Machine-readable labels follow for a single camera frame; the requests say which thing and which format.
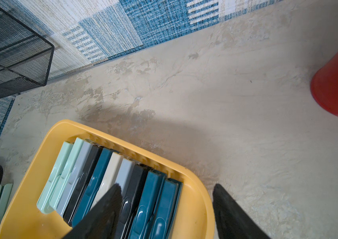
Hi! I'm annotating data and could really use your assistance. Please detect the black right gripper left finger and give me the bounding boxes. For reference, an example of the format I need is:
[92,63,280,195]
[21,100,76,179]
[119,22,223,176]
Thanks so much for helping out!
[64,184,122,239]

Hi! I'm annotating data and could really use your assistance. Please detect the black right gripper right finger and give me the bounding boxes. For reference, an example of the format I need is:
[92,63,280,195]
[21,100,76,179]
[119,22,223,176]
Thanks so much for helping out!
[213,184,269,239]

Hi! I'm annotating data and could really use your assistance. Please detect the yellow plastic storage tray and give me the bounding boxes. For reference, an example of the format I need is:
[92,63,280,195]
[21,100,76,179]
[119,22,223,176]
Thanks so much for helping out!
[0,119,215,239]

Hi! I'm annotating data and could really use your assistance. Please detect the grey pruning pliers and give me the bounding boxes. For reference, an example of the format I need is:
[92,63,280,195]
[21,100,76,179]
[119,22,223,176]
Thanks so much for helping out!
[115,158,135,197]
[56,140,93,217]

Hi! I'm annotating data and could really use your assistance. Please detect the black wire mesh shelf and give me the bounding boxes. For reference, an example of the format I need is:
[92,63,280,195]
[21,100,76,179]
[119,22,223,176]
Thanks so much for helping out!
[0,7,54,99]

